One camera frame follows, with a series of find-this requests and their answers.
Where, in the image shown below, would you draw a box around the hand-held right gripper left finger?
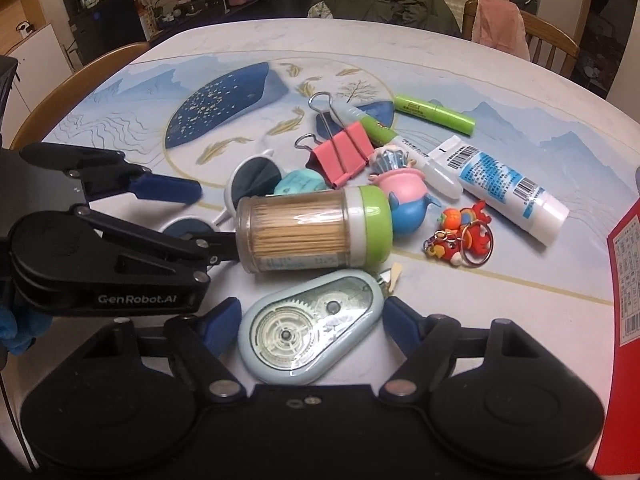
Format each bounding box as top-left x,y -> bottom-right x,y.
100,297 -> 246,402

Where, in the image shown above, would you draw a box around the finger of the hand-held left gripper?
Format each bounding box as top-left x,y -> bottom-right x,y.
72,204 -> 242,282
20,141 -> 204,207

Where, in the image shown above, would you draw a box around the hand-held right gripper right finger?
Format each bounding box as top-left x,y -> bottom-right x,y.
380,296 -> 523,401

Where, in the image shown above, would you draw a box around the light blue correction tape dispenser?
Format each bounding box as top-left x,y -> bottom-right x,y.
237,269 -> 385,386

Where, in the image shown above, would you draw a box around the pink and blue pig toy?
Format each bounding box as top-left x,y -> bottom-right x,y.
370,167 -> 443,236

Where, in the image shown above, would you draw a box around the toothpick jar with green lid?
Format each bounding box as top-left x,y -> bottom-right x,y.
234,185 -> 393,275

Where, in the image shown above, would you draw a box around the pink binder clip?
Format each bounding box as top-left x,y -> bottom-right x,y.
294,92 -> 376,191

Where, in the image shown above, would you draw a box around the red cardboard box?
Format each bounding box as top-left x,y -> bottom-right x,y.
606,209 -> 640,480

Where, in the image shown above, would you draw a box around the person's left hand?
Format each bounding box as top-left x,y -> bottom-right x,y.
0,302 -> 38,357

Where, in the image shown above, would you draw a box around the small beige tag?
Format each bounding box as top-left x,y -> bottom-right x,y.
382,262 -> 405,295

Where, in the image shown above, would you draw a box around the white framed sunglasses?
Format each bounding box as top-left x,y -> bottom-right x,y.
162,149 -> 283,241

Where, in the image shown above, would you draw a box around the teal rubber toy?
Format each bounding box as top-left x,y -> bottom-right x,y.
272,169 -> 331,197

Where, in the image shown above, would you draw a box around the white and green marker pen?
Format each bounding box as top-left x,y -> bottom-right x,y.
345,105 -> 465,203

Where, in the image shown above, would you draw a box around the white and blue tube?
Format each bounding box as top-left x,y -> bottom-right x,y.
427,135 -> 571,247

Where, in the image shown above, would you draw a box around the black cabinet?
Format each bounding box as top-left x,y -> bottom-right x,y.
60,0 -> 146,66

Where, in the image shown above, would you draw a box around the white cabinet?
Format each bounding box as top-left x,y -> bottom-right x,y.
0,22 -> 73,106

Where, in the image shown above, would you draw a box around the green highlighter pen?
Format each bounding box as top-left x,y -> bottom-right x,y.
394,94 -> 477,137

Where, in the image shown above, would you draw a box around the olive green jacket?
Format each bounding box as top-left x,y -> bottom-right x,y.
320,0 -> 461,37

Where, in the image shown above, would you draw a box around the pink cloth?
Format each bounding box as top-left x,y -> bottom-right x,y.
474,0 -> 531,61

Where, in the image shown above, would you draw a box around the wooden chair with pink cloth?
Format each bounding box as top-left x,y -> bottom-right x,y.
462,0 -> 581,77

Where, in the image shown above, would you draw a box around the red cartoon figure keychain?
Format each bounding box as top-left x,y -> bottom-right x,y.
422,200 -> 496,268

